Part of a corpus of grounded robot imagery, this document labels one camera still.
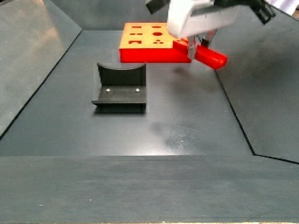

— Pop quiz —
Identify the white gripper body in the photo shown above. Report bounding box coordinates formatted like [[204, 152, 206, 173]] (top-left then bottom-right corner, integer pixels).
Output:
[[167, 0, 239, 38]]

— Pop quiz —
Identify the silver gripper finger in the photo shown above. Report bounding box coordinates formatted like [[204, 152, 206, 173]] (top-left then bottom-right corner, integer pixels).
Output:
[[188, 36, 199, 60], [200, 30, 218, 47]]

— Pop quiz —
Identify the black L-shaped fixture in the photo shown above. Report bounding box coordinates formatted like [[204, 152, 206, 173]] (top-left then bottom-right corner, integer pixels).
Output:
[[91, 64, 147, 114]]

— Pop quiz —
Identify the red shape-sorter block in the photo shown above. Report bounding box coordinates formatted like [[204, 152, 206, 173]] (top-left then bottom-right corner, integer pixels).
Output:
[[119, 23, 191, 63]]

